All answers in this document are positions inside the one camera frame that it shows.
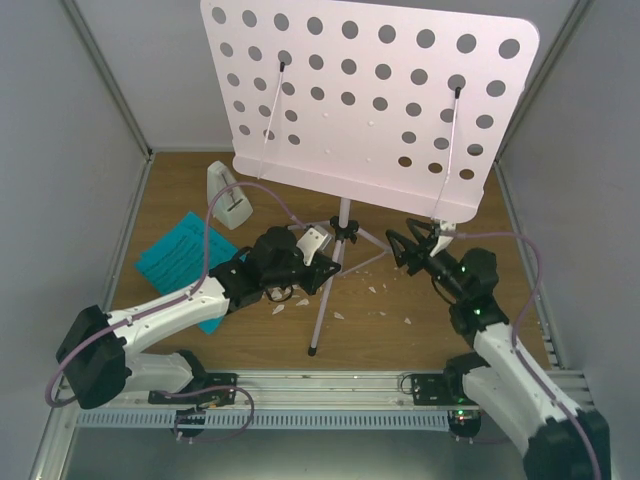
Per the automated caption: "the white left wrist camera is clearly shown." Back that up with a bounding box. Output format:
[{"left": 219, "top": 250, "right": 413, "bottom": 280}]
[{"left": 296, "top": 226, "right": 332, "bottom": 266}]

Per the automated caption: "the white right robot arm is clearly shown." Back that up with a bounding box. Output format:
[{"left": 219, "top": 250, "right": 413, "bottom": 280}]
[{"left": 385, "top": 219, "right": 611, "bottom": 479}]

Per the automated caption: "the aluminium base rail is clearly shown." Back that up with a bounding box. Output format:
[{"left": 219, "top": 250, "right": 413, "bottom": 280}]
[{"left": 54, "top": 368, "right": 596, "bottom": 412}]

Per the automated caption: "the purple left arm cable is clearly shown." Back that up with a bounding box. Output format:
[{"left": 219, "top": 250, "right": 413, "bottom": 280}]
[{"left": 45, "top": 181, "right": 306, "bottom": 409}]

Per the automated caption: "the cyan sheet music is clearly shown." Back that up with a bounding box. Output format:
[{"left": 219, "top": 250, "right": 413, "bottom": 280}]
[
  {"left": 134, "top": 244, "right": 238, "bottom": 335},
  {"left": 140, "top": 210, "right": 239, "bottom": 296}
]

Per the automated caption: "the white slotted cable duct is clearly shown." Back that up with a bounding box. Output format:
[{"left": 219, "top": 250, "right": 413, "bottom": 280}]
[{"left": 76, "top": 409, "right": 449, "bottom": 431}]

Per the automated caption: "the white paper scrap pile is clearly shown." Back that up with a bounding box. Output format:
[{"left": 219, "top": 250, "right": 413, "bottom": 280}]
[{"left": 260, "top": 257, "right": 417, "bottom": 330}]

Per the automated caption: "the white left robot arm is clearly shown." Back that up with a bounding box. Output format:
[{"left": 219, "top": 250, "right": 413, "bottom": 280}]
[{"left": 56, "top": 226, "right": 341, "bottom": 410}]

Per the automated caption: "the white metronome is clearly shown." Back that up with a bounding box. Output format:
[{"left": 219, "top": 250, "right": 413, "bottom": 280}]
[{"left": 207, "top": 161, "right": 253, "bottom": 230}]

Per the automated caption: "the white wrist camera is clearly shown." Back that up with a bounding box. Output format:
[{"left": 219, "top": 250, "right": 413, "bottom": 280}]
[
  {"left": 296, "top": 226, "right": 332, "bottom": 266},
  {"left": 430, "top": 220, "right": 457, "bottom": 257}
]

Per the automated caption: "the white tripod music stand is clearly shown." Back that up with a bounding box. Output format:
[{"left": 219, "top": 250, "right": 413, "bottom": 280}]
[{"left": 199, "top": 0, "right": 542, "bottom": 356}]

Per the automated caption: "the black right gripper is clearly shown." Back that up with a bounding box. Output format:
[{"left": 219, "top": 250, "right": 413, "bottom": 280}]
[{"left": 385, "top": 218, "right": 467, "bottom": 302}]

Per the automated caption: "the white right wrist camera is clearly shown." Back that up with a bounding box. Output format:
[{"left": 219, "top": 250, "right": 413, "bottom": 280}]
[{"left": 430, "top": 220, "right": 457, "bottom": 257}]

